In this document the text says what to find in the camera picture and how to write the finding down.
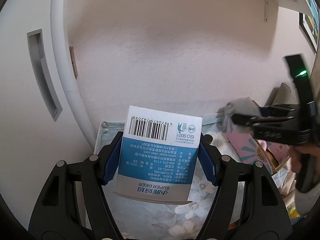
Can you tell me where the white wardrobe door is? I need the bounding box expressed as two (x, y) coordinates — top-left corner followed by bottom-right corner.
(1, 0), (93, 228)

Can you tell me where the brown door hinge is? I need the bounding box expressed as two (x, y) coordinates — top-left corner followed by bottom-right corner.
(69, 47), (78, 79)

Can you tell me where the pink patterned cardboard box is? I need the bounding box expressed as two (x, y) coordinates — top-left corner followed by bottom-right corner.
(221, 110), (289, 174)

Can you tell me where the person's right hand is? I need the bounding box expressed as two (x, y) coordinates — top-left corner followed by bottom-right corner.
(287, 144), (320, 176)

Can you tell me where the framed wall picture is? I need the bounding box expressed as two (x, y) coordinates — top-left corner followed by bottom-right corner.
(299, 12), (319, 52)

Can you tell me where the white patterned sock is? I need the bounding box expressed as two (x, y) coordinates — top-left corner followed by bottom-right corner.
(225, 98), (261, 133)

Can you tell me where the grey recessed door handle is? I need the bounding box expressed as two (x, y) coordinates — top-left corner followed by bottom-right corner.
(27, 29), (63, 121)

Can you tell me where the grey headboard cushion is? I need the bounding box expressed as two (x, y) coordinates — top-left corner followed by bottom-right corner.
(272, 83), (291, 105)

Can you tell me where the floral blue cloth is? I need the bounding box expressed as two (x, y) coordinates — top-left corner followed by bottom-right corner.
(95, 111), (236, 239)

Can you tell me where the blue white medicine box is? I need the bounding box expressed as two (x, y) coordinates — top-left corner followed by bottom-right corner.
(115, 106), (202, 205)

